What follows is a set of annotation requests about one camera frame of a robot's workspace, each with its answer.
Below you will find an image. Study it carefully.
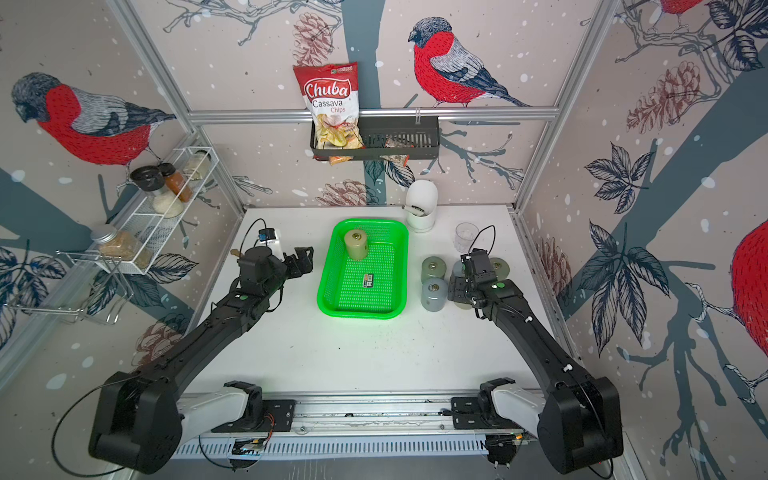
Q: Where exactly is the black lid spice grinder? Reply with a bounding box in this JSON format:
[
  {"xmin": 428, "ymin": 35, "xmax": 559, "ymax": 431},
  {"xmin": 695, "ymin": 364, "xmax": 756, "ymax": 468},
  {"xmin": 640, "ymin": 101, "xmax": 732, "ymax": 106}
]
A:
[{"xmin": 130, "ymin": 165, "xmax": 184, "ymax": 218}]

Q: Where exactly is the green plastic mesh basket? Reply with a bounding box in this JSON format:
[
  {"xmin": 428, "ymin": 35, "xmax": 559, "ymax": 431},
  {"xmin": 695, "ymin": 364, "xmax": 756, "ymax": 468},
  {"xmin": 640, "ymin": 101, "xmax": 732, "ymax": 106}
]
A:
[{"xmin": 317, "ymin": 218, "xmax": 409, "ymax": 320}]

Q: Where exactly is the black wall basket shelf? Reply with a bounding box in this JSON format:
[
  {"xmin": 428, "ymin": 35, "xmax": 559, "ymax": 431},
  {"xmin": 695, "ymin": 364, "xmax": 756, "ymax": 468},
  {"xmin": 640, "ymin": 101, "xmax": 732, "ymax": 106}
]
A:
[{"xmin": 309, "ymin": 116, "xmax": 440, "ymax": 161}]

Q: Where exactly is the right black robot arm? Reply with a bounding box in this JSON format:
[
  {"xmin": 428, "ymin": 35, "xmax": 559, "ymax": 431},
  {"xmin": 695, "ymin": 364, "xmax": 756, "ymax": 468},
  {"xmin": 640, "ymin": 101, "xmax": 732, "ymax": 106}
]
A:
[{"xmin": 452, "ymin": 249, "xmax": 624, "ymax": 474}]

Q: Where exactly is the snack packet in black shelf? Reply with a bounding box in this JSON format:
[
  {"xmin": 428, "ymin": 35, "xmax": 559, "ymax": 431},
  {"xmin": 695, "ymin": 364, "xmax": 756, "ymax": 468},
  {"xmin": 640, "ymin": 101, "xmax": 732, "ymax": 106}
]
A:
[{"xmin": 381, "ymin": 136, "xmax": 414, "ymax": 166}]

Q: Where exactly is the white pale spice bottle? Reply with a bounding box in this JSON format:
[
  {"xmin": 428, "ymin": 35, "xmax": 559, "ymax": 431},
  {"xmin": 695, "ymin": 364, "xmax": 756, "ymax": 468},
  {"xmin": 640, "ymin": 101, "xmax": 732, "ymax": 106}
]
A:
[{"xmin": 182, "ymin": 150, "xmax": 211, "ymax": 181}]

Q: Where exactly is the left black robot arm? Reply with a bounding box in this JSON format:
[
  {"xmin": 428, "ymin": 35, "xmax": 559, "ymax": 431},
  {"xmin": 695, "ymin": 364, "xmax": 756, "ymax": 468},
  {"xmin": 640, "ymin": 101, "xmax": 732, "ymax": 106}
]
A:
[{"xmin": 88, "ymin": 246, "xmax": 314, "ymax": 474}]

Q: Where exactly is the blue-grey tea canister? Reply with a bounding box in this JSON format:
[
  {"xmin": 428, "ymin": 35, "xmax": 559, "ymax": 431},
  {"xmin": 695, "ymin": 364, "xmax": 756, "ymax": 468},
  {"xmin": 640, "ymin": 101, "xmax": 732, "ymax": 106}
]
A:
[
  {"xmin": 421, "ymin": 277, "xmax": 448, "ymax": 312},
  {"xmin": 451, "ymin": 260, "xmax": 466, "ymax": 278}
]

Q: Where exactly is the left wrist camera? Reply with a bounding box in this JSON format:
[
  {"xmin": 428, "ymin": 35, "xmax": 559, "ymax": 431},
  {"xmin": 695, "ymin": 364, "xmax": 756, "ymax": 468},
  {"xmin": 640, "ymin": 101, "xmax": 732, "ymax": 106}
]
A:
[{"xmin": 255, "ymin": 227, "xmax": 283, "ymax": 260}]

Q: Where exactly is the red cassava chips bag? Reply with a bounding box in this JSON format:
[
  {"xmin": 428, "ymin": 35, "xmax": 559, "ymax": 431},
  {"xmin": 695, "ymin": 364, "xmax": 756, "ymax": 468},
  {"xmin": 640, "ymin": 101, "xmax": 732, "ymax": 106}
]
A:
[{"xmin": 293, "ymin": 62, "xmax": 364, "ymax": 157}]

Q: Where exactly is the white wire spice rack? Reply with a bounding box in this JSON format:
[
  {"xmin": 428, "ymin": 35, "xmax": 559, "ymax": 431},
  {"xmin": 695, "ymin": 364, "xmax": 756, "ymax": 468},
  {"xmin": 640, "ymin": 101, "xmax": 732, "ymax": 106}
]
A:
[{"xmin": 1, "ymin": 146, "xmax": 219, "ymax": 324}]

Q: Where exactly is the orange spice bottle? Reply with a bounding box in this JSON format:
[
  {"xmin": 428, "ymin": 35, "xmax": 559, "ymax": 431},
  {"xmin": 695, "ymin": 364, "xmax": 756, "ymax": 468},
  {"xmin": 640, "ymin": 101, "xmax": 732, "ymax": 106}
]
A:
[{"xmin": 158, "ymin": 162, "xmax": 193, "ymax": 203}]

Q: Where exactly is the glass jar with brown spice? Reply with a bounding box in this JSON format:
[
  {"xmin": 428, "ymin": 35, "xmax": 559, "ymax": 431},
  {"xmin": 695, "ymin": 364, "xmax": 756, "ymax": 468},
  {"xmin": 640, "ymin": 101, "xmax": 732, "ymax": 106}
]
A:
[{"xmin": 91, "ymin": 224, "xmax": 152, "ymax": 269}]

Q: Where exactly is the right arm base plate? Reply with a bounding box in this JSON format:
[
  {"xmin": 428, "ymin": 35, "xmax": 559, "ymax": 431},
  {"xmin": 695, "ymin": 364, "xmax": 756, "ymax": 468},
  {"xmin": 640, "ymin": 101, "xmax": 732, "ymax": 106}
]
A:
[{"xmin": 450, "ymin": 393, "xmax": 541, "ymax": 431}]

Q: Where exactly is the green tea canister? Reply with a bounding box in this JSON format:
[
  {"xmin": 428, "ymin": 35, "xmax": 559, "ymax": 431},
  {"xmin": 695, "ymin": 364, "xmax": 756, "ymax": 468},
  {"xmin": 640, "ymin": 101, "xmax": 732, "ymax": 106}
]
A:
[
  {"xmin": 490, "ymin": 257, "xmax": 510, "ymax": 280},
  {"xmin": 421, "ymin": 256, "xmax": 447, "ymax": 283}
]

